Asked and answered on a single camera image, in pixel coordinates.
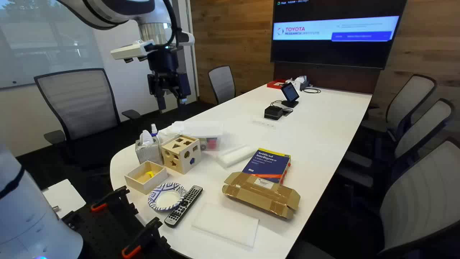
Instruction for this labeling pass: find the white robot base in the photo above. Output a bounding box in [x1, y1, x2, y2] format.
[0, 142, 85, 259]

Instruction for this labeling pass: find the small black box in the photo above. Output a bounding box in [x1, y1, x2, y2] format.
[263, 105, 285, 121]

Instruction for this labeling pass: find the wooden lid with shape holes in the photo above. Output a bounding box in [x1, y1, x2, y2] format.
[160, 134, 202, 155]

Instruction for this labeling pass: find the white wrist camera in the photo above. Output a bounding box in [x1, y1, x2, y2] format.
[110, 39, 157, 63]

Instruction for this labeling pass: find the flat cardboard box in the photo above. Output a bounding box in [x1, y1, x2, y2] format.
[222, 171, 302, 222]

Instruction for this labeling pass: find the blue white paper plate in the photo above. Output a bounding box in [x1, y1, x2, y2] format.
[147, 181, 189, 213]

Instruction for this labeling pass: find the white paper roll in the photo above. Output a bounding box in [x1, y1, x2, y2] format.
[216, 145, 258, 168]

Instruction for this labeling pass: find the clear plastic bag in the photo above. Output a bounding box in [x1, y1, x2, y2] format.
[163, 119, 236, 152]

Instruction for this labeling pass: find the red object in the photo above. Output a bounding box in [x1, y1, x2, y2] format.
[266, 79, 288, 91]

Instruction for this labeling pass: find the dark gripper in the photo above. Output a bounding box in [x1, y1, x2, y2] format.
[146, 46, 192, 114]

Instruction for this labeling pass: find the white cable bundle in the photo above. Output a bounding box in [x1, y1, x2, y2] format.
[292, 75, 322, 95]

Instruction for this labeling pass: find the wooden shape sorter box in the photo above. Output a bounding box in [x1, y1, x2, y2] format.
[160, 134, 203, 175]

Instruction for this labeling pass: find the whiteboard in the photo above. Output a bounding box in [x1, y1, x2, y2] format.
[0, 0, 105, 91]

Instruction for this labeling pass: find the shallow wooden tray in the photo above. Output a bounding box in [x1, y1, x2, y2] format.
[124, 160, 171, 196]

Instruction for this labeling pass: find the grey mesh office chair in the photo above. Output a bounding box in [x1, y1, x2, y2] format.
[365, 73, 439, 141]
[33, 68, 141, 164]
[296, 140, 460, 259]
[342, 98, 455, 188]
[207, 65, 238, 105]

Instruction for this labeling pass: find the wall mounted tv screen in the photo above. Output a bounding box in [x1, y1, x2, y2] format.
[271, 0, 409, 69]

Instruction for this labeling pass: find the white foam sheet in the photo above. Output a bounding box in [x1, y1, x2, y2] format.
[192, 204, 261, 249]

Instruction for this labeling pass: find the black remote control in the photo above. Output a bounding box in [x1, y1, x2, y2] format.
[163, 184, 204, 229]

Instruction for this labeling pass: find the blue book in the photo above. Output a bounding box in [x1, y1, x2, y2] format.
[242, 147, 292, 184]

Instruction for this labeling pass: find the black orange clamp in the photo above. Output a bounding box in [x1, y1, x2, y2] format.
[89, 184, 138, 227]
[120, 216, 170, 259]

